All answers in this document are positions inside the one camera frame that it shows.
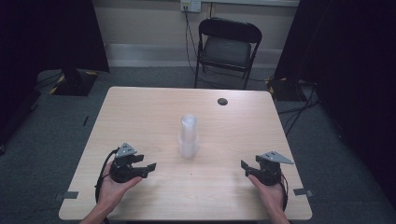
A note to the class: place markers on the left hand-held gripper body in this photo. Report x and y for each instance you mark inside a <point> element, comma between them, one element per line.
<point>123,169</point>

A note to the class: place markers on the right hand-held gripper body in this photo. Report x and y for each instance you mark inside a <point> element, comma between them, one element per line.
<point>270,169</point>

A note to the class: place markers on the stack of clear plastic cups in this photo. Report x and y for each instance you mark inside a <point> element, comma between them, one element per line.
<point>188,137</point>

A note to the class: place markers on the person's left hand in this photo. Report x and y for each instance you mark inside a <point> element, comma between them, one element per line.
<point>115,191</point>

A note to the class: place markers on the person's right hand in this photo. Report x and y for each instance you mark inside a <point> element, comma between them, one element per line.
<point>269,194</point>

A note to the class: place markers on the grey tape piece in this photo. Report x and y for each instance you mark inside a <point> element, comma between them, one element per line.
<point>302,192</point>
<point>68,195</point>

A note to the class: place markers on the black stand base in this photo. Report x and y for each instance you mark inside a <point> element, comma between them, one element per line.
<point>74,82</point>
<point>285,88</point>

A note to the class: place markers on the black folding chair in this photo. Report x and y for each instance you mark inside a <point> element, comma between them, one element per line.
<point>227,46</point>

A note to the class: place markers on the dark curtain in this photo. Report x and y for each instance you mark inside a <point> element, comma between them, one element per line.
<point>37,40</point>
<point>351,62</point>

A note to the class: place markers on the white wall socket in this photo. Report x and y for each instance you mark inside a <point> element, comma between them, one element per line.
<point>190,5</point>

